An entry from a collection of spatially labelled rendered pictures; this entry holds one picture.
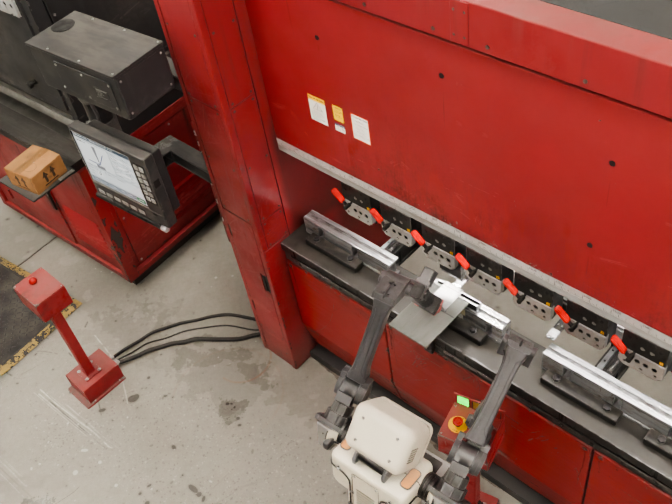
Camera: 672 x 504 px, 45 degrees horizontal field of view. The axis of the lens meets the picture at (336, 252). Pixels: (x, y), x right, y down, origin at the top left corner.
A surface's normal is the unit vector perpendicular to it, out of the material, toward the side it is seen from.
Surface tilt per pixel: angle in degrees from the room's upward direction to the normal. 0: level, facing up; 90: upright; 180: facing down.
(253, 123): 90
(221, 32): 90
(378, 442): 48
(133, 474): 0
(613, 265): 90
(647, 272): 90
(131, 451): 0
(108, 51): 1
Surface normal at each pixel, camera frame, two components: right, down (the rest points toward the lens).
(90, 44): -0.13, -0.68
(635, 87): -0.67, 0.59
